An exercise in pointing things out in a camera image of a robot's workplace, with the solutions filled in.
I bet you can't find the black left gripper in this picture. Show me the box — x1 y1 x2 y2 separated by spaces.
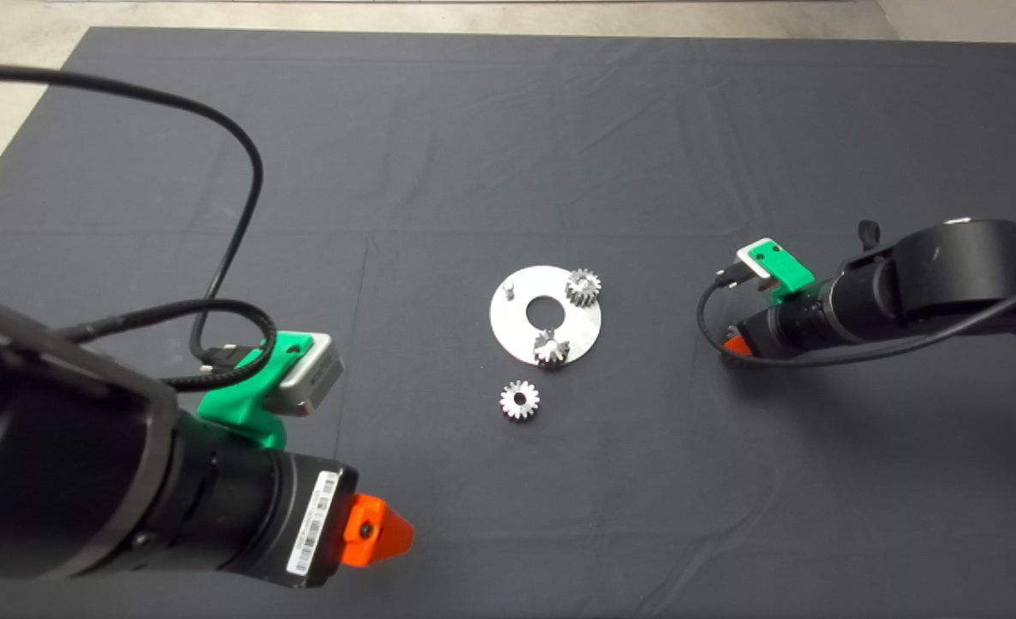
254 451 415 591

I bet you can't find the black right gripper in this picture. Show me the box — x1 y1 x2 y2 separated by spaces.
725 301 818 359

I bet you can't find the small steel gear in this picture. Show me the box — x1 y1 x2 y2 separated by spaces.
565 268 603 310
532 328 572 371
499 380 542 421

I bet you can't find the round metal plate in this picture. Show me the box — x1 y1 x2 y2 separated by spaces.
490 265 603 366

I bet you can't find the dark grey table cloth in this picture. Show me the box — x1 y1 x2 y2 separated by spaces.
0 26 1016 619

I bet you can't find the silver right camera box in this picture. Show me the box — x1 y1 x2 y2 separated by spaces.
736 238 775 280

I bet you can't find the silver camera box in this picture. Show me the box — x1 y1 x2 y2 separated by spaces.
263 334 345 415
736 238 775 280

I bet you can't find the green right camera mount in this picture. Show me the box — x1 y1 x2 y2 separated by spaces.
749 241 816 302

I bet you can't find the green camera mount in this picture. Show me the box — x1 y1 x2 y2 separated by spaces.
197 334 313 450
749 241 816 302

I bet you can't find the silver left camera box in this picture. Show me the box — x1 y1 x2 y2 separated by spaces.
263 334 345 415

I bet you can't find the green left camera mount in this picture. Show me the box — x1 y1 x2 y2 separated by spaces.
197 334 313 450

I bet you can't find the braided black left arm cable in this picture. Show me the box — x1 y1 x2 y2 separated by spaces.
57 298 277 392

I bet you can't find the thin black left camera cable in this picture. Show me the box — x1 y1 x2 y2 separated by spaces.
0 64 264 366

